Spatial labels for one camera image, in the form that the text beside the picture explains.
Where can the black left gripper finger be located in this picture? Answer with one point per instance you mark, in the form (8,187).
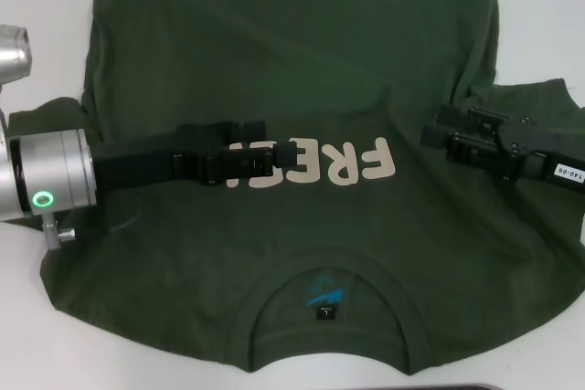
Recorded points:
(247,162)
(253,132)

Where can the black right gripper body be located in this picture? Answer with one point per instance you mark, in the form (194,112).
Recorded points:
(539,152)

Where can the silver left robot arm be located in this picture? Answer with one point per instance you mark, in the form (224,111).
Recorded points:
(55,171)

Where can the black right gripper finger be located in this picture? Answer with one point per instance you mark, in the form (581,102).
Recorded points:
(471,150)
(461,118)

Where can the dark green FREE t-shirt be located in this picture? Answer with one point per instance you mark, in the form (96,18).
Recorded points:
(320,66)

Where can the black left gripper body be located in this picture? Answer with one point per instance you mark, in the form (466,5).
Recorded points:
(137,164)

